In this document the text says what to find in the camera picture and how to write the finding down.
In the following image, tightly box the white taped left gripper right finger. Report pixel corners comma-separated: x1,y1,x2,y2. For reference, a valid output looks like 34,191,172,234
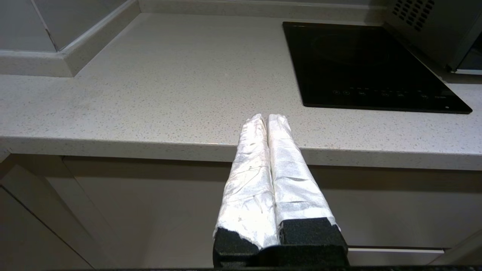
267,114,349,268

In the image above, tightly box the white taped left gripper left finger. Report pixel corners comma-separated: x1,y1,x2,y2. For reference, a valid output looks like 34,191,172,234
213,114,280,268

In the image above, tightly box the silver microwave oven body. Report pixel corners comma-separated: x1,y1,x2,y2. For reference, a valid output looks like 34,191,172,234
383,0,482,71

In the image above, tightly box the beige cabinet front panel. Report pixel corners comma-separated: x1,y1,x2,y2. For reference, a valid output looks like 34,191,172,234
62,155,482,268
346,247,445,268
0,152,113,269

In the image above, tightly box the black glass induction cooktop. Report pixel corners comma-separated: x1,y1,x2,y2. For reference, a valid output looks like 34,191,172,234
282,21,473,114

